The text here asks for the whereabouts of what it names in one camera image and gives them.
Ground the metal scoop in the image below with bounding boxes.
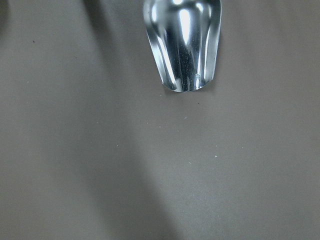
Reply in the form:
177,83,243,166
143,0,222,93

